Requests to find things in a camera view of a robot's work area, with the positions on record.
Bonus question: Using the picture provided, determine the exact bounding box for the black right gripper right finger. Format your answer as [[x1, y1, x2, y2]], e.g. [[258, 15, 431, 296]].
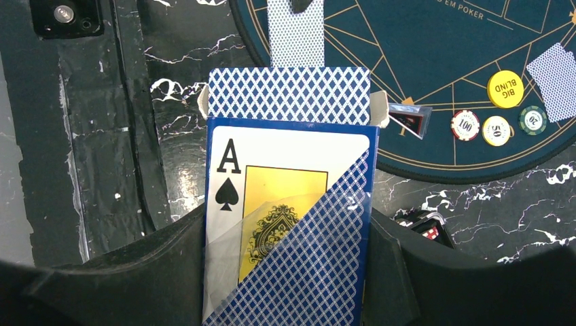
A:
[[362, 211, 575, 325]]

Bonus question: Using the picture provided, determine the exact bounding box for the black poker chip case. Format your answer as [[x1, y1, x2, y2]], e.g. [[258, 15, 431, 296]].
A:
[[395, 210, 455, 249]]

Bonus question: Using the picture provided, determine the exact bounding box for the small red chip stack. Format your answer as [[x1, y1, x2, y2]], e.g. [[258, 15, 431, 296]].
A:
[[421, 226, 439, 240]]

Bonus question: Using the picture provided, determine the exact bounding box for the blue backed card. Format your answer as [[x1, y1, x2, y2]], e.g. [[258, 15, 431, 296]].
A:
[[267, 1, 325, 67], [526, 43, 575, 122]]

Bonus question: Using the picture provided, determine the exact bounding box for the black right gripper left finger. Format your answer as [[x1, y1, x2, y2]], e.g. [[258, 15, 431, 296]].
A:
[[1, 206, 205, 325]]

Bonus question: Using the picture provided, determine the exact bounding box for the red and white poker chip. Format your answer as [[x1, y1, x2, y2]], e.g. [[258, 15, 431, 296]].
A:
[[450, 110, 480, 141]]

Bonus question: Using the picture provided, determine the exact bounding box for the clear card on mat edge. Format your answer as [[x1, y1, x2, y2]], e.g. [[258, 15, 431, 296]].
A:
[[389, 103, 433, 140]]

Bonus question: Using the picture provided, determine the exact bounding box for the yellow big blind button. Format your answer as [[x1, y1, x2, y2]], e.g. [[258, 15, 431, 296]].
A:
[[486, 70, 524, 109]]

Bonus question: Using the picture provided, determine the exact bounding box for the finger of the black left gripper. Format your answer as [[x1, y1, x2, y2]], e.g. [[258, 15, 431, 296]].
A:
[[291, 0, 313, 13]]

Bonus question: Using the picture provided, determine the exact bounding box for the round dark blue poker mat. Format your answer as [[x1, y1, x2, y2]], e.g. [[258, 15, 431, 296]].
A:
[[228, 0, 576, 185]]

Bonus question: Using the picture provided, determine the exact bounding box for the boxed deck of playing cards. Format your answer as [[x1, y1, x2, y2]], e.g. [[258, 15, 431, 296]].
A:
[[202, 67, 379, 325]]

